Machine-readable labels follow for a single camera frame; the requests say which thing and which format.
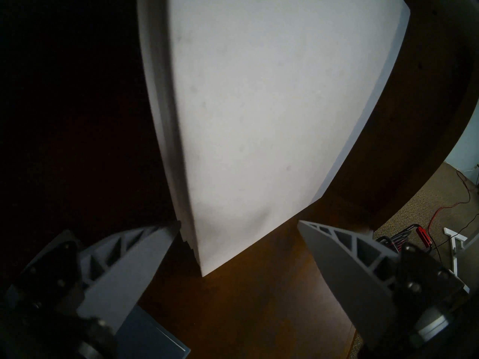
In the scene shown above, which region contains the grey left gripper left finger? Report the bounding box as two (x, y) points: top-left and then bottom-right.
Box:
(7, 222), (182, 332)

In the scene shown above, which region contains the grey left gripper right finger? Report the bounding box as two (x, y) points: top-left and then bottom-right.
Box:
(298, 220), (466, 344)

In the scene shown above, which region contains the large white book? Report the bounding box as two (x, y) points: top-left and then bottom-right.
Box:
(137, 0), (411, 277)

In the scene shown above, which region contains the blue cover book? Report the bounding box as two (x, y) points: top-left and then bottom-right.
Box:
(116, 305), (191, 359)

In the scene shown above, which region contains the dark wooden bookshelf cabinet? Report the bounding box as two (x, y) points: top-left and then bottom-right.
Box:
(0, 0), (479, 359)

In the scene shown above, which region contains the red cable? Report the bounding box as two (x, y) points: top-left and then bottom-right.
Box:
(427, 201), (470, 237)

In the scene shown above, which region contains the white angled frame piece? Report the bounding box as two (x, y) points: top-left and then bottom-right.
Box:
(443, 227), (479, 293)

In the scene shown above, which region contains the thin black floor cable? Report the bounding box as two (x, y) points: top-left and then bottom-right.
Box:
(456, 169), (479, 206)

